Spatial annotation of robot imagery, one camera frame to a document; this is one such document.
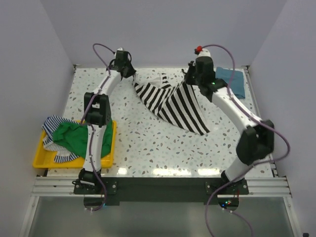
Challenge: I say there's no yellow plastic tray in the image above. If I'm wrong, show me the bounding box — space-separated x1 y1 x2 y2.
33 120 117 169

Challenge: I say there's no blue white striped tank top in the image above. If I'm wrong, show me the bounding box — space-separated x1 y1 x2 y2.
42 115 80 163

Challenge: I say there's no black white striped tank top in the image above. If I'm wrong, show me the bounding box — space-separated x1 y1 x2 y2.
132 73 210 135

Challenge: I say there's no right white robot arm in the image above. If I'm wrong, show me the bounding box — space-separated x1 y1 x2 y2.
184 56 274 194

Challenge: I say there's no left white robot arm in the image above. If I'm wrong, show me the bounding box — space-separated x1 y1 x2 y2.
79 48 136 194

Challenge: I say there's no green tank top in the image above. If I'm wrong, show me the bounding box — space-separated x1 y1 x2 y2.
53 122 113 158

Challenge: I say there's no blue ribbed tank top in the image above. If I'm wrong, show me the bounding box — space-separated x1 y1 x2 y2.
215 67 245 99

